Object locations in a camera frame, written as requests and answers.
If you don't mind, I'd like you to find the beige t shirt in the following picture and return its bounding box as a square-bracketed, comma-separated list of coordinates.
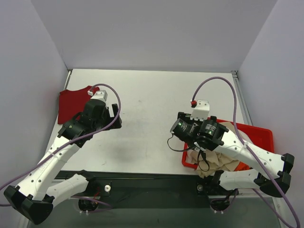
[186, 120, 250, 178]

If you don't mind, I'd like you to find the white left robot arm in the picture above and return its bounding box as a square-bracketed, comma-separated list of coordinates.
[4, 99, 122, 225]

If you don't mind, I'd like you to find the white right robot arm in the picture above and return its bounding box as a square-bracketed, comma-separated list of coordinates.
[170, 113, 295, 198]

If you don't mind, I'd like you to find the folded red t shirt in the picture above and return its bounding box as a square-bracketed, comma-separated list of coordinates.
[57, 85, 92, 125]

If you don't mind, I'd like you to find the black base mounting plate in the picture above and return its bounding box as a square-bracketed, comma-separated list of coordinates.
[54, 170, 240, 209]

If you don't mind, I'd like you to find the orange t shirt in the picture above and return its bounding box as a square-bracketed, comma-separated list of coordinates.
[234, 162, 251, 171]

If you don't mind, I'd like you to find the red plastic bin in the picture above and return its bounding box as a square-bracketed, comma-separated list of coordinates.
[181, 123, 275, 170]

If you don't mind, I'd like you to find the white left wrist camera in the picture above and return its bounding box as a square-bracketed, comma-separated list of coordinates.
[87, 90, 108, 103]

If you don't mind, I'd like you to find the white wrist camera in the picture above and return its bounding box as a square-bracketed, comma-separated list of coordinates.
[87, 90, 108, 103]
[190, 100, 210, 122]

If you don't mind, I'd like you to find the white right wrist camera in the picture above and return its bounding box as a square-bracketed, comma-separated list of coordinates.
[190, 100, 210, 122]

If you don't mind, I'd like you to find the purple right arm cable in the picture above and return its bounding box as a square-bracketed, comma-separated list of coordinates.
[191, 76, 300, 228]

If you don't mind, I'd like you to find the aluminium table frame rail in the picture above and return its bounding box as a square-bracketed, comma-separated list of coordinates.
[231, 71, 252, 125]

